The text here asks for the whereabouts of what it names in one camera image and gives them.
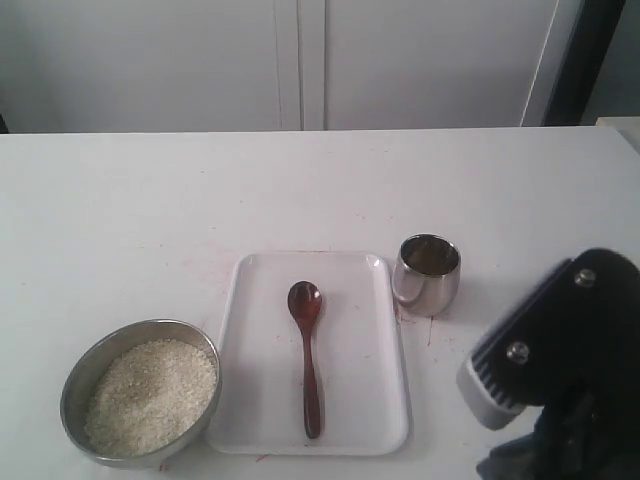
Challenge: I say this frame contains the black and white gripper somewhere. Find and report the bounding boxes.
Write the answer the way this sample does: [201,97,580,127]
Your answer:
[456,248,639,480]

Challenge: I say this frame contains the brown wooden spoon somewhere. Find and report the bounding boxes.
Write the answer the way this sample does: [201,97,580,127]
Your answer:
[287,281,323,439]

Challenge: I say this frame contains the stainless steel cup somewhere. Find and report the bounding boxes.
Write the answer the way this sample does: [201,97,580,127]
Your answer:
[391,233,462,317]

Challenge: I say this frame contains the steel bowl of rice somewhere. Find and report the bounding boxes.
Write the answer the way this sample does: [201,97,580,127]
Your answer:
[60,319,222,470]

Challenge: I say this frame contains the white rectangular tray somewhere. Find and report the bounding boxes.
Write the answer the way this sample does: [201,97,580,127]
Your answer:
[206,252,409,456]

